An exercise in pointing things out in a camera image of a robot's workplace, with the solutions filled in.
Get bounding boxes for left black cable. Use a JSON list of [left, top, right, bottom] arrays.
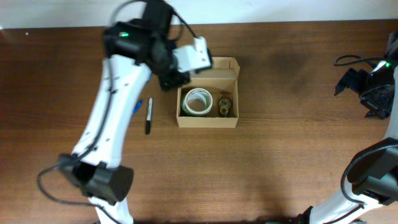
[[36, 0, 200, 224]]

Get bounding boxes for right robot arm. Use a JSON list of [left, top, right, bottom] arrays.
[[291, 31, 397, 223]]

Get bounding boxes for cardboard box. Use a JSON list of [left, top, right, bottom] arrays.
[[177, 57, 240, 128]]

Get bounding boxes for white masking tape roll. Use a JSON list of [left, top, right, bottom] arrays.
[[183, 88, 214, 117]]

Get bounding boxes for green tape roll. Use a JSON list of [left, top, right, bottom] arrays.
[[180, 90, 214, 117]]

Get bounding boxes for blue gel pen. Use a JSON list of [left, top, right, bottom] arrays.
[[132, 100, 143, 115]]

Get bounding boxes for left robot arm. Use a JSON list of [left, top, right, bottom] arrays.
[[36, 1, 207, 223]]

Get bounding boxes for black sharpie marker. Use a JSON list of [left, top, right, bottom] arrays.
[[145, 98, 153, 135]]

